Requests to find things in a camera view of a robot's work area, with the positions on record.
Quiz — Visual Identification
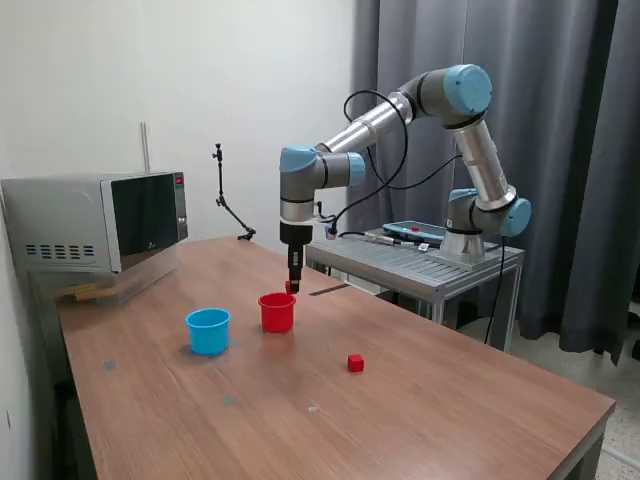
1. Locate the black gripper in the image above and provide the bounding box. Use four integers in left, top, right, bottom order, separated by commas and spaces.
279, 222, 314, 294

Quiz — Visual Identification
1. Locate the red plastic cup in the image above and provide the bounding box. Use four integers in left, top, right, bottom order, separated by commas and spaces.
257, 292, 298, 334

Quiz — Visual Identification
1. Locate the grey metal robot stand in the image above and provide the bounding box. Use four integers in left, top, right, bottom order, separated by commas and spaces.
305, 229, 526, 354

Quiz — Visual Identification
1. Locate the blue plastic cup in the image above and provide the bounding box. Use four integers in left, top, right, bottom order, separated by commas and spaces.
185, 307, 233, 357

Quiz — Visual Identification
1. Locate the blue teach pendant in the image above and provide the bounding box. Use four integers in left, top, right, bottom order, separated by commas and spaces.
382, 220, 447, 246

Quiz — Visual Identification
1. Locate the wooden block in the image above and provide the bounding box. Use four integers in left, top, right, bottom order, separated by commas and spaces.
49, 283, 109, 304

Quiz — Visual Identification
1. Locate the silver microwave oven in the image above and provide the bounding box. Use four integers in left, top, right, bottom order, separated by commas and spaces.
0, 171, 189, 275

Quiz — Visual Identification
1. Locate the grey curtain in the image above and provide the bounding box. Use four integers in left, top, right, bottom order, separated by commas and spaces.
346, 0, 640, 366

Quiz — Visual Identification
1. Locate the black chair base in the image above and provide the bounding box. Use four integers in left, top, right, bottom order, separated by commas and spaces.
625, 304, 640, 362

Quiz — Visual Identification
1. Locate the black pendant cable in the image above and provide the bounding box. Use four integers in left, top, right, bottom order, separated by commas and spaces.
337, 230, 431, 251

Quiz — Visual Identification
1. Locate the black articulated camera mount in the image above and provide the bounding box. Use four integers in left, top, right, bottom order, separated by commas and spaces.
211, 143, 257, 242

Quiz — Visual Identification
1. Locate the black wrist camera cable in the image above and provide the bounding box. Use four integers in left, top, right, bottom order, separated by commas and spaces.
327, 89, 466, 236

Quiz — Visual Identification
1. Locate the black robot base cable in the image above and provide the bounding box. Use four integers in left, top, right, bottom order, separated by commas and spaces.
484, 237, 509, 346

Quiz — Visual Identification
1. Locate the white floor cable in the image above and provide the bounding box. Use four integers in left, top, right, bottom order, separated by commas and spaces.
602, 444, 640, 466

